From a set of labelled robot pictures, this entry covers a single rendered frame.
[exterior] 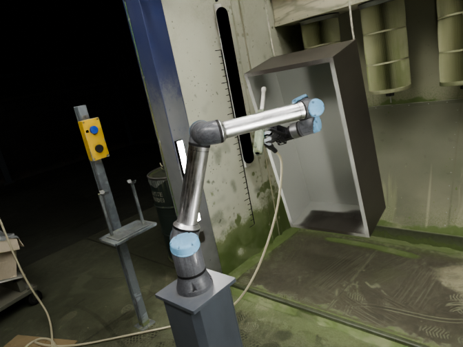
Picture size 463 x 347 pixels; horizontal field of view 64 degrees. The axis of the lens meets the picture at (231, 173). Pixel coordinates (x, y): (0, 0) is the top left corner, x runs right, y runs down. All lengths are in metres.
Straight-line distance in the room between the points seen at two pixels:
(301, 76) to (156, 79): 0.98
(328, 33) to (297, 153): 1.18
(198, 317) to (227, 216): 1.30
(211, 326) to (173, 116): 1.42
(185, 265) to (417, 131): 2.41
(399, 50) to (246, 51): 1.21
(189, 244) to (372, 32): 2.25
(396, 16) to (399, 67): 0.38
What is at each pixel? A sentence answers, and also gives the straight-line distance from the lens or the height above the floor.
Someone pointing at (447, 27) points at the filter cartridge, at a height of 1.66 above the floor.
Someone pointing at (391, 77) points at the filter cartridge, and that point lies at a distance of 3.31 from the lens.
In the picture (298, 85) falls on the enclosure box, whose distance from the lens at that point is 2.66.
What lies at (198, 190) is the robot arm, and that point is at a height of 1.10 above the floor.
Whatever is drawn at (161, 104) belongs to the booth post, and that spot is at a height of 1.54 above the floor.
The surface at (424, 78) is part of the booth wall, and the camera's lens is 3.60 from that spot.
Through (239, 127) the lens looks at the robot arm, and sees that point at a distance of 1.80.
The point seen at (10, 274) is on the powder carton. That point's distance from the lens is 3.80.
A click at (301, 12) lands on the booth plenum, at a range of 3.52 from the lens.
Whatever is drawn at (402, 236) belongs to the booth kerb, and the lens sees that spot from 3.41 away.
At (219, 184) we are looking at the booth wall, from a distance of 2.94.
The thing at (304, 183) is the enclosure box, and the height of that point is 0.71.
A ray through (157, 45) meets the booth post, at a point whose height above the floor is 1.92.
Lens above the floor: 1.65
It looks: 15 degrees down
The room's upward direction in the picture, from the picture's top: 11 degrees counter-clockwise
